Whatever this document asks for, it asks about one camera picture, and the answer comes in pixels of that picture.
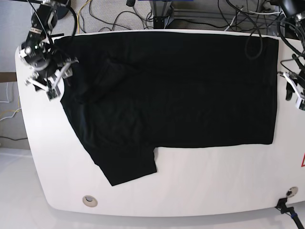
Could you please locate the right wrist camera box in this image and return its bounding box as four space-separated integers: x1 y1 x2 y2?
46 86 61 101

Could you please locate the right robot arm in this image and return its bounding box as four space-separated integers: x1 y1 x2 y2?
19 0 78 99

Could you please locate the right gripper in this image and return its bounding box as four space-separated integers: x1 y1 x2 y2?
23 51 78 92

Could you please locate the red warning sticker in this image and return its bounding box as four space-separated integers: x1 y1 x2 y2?
301 154 305 167

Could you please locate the table grommet hole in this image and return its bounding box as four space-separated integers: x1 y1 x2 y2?
82 196 98 208
286 187 298 198

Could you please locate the black frame base block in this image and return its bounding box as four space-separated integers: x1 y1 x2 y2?
153 16 170 29

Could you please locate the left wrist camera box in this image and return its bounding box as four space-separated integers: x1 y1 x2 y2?
295 97 305 111

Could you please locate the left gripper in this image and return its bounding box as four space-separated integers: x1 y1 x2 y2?
277 71 305 101

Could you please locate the black T-shirt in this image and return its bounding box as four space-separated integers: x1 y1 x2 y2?
55 31 279 186

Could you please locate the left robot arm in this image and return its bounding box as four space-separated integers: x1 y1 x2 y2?
269 0 305 95

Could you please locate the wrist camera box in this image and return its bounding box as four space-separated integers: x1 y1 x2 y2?
295 97 305 111
46 86 61 101

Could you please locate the white cable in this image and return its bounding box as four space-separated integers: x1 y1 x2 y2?
0 82 17 104

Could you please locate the black clamp with cable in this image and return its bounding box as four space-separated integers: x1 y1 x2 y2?
275 198 304 229

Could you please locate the left table grommet hole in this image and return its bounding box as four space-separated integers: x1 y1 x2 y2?
82 196 98 208

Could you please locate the yellow cable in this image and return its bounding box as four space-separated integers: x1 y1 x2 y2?
77 0 92 34

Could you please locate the right table grommet hole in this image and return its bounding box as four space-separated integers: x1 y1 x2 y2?
286 187 298 198

